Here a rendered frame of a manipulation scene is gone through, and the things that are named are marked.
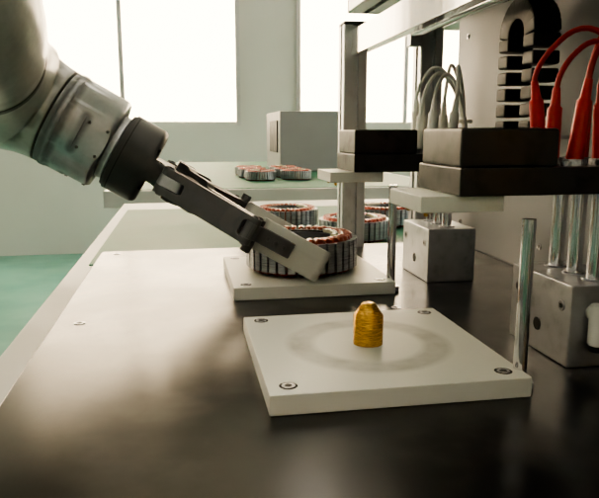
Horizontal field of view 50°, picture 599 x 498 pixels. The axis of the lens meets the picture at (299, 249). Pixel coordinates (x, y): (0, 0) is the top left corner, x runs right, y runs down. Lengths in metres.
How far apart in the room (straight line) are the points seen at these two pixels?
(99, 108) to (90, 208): 4.60
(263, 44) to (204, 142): 0.87
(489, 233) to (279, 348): 0.46
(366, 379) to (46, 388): 0.19
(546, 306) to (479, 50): 0.47
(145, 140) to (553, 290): 0.36
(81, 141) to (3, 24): 0.18
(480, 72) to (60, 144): 0.51
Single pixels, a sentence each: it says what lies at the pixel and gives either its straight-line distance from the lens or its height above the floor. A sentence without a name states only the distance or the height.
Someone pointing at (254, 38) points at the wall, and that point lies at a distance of 5.19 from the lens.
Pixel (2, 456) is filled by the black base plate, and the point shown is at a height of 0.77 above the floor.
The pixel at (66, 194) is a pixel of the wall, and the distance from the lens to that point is 5.21.
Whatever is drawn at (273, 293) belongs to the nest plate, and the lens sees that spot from 0.58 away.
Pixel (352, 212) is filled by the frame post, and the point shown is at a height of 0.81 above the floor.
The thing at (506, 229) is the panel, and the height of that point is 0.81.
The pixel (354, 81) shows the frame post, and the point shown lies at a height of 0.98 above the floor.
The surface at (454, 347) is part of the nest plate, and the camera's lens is 0.43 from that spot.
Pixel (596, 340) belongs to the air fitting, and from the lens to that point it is 0.44.
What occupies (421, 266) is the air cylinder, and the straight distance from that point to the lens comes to 0.67.
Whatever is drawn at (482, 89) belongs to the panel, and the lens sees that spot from 0.85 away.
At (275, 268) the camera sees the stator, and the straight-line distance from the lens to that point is 0.61.
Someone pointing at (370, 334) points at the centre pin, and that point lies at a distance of 0.42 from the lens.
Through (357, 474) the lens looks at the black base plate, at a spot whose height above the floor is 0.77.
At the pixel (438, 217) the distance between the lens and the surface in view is 0.69.
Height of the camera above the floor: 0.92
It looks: 10 degrees down
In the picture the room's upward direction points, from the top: straight up
